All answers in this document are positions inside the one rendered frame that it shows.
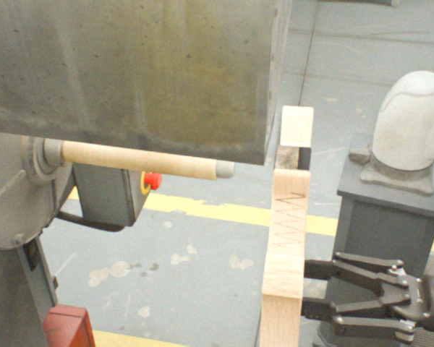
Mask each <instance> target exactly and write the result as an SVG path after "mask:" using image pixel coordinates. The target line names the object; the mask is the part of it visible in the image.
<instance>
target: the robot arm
mask: <svg viewBox="0 0 434 347"><path fill-rule="evenodd" d="M350 153H351V154H349V158H350V159H352V160H355V162H358V163H361V164H364V165H365V167H364V170H363V171H362V173H361V174H360V176H359V180H360V181H361V182H362V183H363V184H374V185H379V186H383V187H390V188H394V189H401V190H406V191H410V192H413V193H416V194H420V195H422V196H425V197H432V196H433V194H434V186H433V171H434V72H428V71H417V72H412V73H409V74H406V75H404V76H402V77H401V78H400V79H399V80H397V81H396V82H395V83H394V85H393V87H391V89H390V90H389V91H388V94H387V96H386V97H385V98H384V100H383V103H382V105H381V107H380V112H378V117H377V121H376V125H375V133H374V141H370V142H368V144H367V148H352V149H351V150H350ZM342 260H343V262H342ZM402 268H403V262H402V261H401V260H381V259H376V258H371V257H362V255H356V254H347V253H341V252H336V253H335V255H334V258H332V260H329V262H326V260H312V259H310V260H305V263H304V278H312V279H318V280H324V281H329V279H332V277H335V278H336V279H339V280H343V281H345V282H348V283H352V284H354V285H355V286H359V287H361V288H366V289H368V290H369V291H372V292H373V293H374V294H375V295H376V296H379V297H380V298H379V299H378V300H375V301H364V302H359V303H353V304H342V305H337V306H336V305H334V302H333V301H332V302H331V300H328V299H320V298H313V297H304V296H303V297H302V306H301V313H300V316H305V318H306V319H309V320H320V321H327V322H329V323H330V324H331V325H332V326H333V329H334V331H333V332H334V334H335V336H340V337H358V338H377V339H382V340H396V341H398V342H399V343H403V344H407V345H410V344H412V340H413V336H414V330H415V328H416V327H422V328H424V330H426V331H428V332H434V275H425V276H424V277H422V278H414V277H412V276H410V275H407V274H406V273H405V272H404V269H402ZM338 270H341V271H338ZM382 282H383V283H382ZM381 285H382V286H381ZM397 320H398V321H397Z"/></svg>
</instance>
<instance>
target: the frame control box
mask: <svg viewBox="0 0 434 347"><path fill-rule="evenodd" d="M72 170H73V174H74V178H75V185H76V188H77V195H78V198H79V202H80V204H81V209H82V214H83V217H80V216H76V215H75V214H71V213H67V212H64V211H59V212H58V215H56V217H55V218H58V219H61V220H66V221H69V222H72V223H76V224H80V225H83V226H85V227H88V228H94V229H96V230H100V231H106V232H113V233H116V232H121V231H122V229H124V227H125V226H129V227H132V226H133V225H134V223H136V221H137V219H138V217H139V215H140V213H141V211H142V207H143V205H144V204H145V201H146V200H147V199H148V195H149V194H150V191H151V189H150V184H145V183H144V177H145V175H146V174H152V172H148V171H137V170H130V169H124V168H113V167H107V166H95V165H89V164H83V163H73V167H72Z"/></svg>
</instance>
